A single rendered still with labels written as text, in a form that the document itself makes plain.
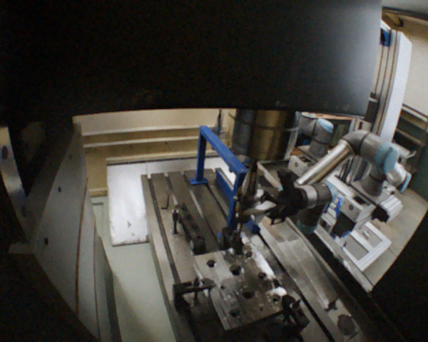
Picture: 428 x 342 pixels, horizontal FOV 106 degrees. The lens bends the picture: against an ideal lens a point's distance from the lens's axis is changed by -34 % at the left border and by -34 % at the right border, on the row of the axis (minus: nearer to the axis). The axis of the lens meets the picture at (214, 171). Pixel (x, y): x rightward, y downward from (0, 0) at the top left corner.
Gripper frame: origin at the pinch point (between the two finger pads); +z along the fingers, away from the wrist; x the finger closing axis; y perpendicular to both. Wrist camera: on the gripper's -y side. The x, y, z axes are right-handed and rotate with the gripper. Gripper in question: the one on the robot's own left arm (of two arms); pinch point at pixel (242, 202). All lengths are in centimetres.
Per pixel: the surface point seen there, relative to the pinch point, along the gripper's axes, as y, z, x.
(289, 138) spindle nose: -21.3, -2.9, -7.8
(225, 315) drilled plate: 26.4, 7.8, -17.8
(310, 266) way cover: 52, -52, 2
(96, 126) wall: 13, 47, 101
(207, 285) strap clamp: 24.5, 9.6, -7.2
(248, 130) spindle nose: -22.0, 5.4, -5.0
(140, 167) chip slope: 42, 20, 97
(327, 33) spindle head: -43.3, -2.6, -12.5
